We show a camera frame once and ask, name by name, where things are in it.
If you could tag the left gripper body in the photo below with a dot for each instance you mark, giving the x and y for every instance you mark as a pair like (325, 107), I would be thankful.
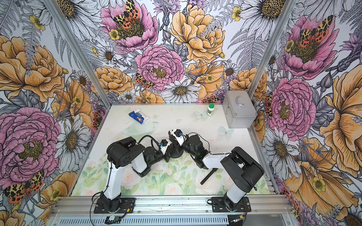
(167, 156)

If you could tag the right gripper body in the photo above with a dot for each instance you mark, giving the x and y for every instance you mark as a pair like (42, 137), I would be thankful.
(184, 147)

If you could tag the black round stand base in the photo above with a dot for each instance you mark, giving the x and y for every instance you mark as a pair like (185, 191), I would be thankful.
(176, 152)

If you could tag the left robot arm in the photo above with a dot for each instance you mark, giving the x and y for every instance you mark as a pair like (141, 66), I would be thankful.
(121, 154)

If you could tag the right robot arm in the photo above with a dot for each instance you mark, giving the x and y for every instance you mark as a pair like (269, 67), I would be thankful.
(242, 169)

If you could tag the blue gauze bandage packet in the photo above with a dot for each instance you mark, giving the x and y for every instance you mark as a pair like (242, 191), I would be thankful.
(138, 116)

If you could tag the white green-capped pill bottle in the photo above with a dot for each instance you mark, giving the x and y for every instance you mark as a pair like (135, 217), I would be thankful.
(211, 108)

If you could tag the silver first aid case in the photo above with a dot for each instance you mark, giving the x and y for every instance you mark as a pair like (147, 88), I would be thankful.
(238, 109)

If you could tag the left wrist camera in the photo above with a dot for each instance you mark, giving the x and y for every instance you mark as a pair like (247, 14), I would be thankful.
(164, 144)

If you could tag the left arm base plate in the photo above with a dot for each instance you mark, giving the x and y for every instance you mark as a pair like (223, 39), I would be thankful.
(117, 206)

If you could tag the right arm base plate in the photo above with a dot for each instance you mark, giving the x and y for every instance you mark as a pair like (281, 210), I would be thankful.
(224, 204)

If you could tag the white vented cable duct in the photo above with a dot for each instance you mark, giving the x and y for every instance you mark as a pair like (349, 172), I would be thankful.
(132, 220)

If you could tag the aluminium front rail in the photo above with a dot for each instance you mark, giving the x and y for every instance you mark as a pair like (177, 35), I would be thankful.
(83, 206)

